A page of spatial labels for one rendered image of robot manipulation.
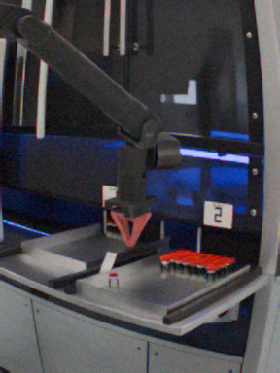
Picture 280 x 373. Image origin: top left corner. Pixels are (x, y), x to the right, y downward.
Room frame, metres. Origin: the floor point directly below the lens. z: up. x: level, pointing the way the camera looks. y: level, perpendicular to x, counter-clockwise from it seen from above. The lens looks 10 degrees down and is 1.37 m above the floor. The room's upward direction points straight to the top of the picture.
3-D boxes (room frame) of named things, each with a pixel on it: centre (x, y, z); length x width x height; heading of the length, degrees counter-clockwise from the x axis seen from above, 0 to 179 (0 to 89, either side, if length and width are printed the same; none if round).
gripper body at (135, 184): (1.24, 0.02, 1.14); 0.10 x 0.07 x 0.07; 149
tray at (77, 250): (1.66, 0.13, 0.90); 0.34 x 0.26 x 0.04; 141
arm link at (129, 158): (1.24, 0.01, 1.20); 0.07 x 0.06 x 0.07; 125
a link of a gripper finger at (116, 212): (1.25, 0.01, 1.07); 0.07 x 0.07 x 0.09; 59
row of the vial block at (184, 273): (1.42, -0.12, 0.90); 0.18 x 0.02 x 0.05; 50
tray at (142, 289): (1.36, -0.06, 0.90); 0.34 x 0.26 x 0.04; 140
